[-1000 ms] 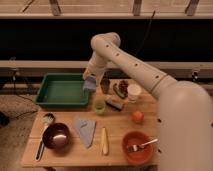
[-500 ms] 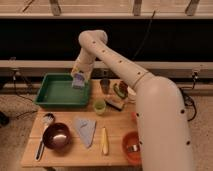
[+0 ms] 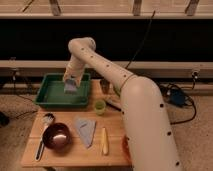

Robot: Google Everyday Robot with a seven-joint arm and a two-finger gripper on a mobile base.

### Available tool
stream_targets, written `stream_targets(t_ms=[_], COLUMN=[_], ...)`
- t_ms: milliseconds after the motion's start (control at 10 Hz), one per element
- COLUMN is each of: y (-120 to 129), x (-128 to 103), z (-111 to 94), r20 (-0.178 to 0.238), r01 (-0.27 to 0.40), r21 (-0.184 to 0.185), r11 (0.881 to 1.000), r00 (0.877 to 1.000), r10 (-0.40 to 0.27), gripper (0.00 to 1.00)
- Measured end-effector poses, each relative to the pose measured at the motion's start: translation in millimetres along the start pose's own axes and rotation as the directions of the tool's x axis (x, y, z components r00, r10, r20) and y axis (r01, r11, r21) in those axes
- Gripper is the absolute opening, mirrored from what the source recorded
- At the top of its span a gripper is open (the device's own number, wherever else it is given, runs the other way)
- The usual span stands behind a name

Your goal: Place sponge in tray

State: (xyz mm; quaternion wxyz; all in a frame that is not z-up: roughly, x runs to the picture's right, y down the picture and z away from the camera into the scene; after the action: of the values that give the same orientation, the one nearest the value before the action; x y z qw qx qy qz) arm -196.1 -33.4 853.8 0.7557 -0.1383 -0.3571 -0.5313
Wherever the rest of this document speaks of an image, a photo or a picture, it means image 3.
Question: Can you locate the green plastic tray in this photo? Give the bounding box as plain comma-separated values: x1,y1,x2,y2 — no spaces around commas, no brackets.
35,73,91,109

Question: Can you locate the blue sponge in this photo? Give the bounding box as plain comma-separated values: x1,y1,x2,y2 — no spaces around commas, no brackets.
64,79,77,93

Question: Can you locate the grey folded cloth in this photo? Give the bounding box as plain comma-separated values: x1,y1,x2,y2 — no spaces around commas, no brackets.
74,117,96,148

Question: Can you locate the green dish with grapes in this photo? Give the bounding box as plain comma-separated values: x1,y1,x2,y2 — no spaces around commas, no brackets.
113,86,120,97

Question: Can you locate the black cable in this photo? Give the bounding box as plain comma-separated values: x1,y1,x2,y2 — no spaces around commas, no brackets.
120,10,157,75

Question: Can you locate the orange bowl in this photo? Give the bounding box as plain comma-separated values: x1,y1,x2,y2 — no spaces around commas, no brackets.
122,135,130,160

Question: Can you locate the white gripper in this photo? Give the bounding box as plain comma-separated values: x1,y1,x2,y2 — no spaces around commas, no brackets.
63,66,83,87

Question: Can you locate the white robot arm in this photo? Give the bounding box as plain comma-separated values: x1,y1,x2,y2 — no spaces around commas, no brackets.
64,37,183,171

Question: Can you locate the dark red bowl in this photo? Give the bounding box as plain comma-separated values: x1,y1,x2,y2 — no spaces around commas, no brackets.
42,123,71,151

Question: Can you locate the small green cup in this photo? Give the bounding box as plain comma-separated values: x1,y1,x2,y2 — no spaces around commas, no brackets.
93,99,106,116

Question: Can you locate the wooden folding table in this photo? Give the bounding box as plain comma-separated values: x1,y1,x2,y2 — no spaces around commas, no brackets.
21,80,130,167

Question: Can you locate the dark metal cup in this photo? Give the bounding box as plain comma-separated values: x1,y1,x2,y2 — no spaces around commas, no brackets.
100,79,110,94

